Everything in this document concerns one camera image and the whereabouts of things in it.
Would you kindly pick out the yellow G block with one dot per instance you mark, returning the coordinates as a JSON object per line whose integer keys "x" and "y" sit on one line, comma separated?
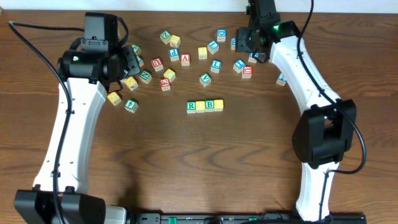
{"x": 114, "y": 98}

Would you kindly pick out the red U block right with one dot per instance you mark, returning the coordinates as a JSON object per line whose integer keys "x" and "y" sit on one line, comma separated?
{"x": 247, "y": 72}

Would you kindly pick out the blue 5 block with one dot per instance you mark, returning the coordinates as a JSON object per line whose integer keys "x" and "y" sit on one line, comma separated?
{"x": 253, "y": 57}

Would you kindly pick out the blue 2 block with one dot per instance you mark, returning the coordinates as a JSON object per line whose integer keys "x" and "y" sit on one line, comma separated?
{"x": 281, "y": 80}

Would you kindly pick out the yellow O block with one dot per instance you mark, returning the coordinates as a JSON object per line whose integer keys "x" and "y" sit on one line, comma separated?
{"x": 200, "y": 106}

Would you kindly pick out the red u block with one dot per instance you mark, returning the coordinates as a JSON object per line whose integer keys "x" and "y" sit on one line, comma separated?
{"x": 157, "y": 64}
{"x": 247, "y": 72}

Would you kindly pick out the green 4 block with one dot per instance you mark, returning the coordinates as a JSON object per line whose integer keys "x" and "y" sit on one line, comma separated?
{"x": 131, "y": 106}

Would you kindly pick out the blue D block right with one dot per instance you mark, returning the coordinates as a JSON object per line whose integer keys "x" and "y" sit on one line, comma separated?
{"x": 233, "y": 43}

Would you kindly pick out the red U block left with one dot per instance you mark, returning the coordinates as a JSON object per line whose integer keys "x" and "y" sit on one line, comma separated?
{"x": 157, "y": 64}

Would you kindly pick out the green N block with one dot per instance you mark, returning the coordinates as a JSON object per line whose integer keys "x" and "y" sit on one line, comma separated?
{"x": 145, "y": 76}

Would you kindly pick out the green J block left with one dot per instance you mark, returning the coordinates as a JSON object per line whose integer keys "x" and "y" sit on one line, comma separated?
{"x": 137, "y": 49}

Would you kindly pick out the green Z block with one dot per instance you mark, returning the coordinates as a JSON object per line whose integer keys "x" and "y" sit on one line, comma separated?
{"x": 165, "y": 36}

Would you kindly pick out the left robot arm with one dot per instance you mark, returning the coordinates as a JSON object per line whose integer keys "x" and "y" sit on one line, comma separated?
{"x": 60, "y": 190}

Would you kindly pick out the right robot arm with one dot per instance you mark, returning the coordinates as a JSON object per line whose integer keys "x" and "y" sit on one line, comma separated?
{"x": 324, "y": 132}

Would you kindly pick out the red E block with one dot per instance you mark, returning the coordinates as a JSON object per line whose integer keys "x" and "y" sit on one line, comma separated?
{"x": 165, "y": 84}

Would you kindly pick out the green R block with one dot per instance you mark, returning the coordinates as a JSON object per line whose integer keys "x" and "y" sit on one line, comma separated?
{"x": 191, "y": 107}

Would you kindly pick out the green B block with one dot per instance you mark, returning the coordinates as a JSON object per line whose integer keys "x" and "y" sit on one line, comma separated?
{"x": 209, "y": 105}

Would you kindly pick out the yellow K block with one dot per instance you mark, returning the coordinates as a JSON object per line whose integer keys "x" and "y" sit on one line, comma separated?
{"x": 131, "y": 83}

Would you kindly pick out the yellow C block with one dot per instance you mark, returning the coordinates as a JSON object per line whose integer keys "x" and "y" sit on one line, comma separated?
{"x": 170, "y": 75}

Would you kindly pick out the blue I block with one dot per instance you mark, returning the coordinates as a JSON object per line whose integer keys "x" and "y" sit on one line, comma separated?
{"x": 239, "y": 65}

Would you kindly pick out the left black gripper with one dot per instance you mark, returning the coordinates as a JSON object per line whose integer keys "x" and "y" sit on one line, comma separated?
{"x": 131, "y": 62}

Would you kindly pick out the blue P block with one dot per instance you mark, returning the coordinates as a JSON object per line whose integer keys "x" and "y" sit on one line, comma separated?
{"x": 174, "y": 54}

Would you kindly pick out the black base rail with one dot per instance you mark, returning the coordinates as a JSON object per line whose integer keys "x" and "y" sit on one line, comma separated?
{"x": 268, "y": 217}

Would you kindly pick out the blue d block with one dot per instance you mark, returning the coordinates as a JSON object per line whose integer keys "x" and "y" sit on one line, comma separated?
{"x": 233, "y": 43}
{"x": 221, "y": 35}

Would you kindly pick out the green V block centre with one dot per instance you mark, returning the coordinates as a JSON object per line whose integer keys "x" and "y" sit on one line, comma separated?
{"x": 205, "y": 79}

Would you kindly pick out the yellow S block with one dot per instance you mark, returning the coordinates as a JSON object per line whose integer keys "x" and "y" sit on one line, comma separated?
{"x": 175, "y": 41}

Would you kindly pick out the blue L block lower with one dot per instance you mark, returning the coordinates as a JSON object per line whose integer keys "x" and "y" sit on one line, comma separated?
{"x": 215, "y": 66}

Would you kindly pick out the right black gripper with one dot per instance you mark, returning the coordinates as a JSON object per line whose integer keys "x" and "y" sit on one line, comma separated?
{"x": 241, "y": 35}

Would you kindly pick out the green 7 block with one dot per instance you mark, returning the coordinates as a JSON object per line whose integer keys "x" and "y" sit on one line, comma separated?
{"x": 140, "y": 60}

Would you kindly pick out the red A block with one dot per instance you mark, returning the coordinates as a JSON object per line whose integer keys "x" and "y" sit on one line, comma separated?
{"x": 185, "y": 59}

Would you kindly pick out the blue D block top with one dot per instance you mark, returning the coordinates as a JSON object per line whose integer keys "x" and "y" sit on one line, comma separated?
{"x": 221, "y": 35}

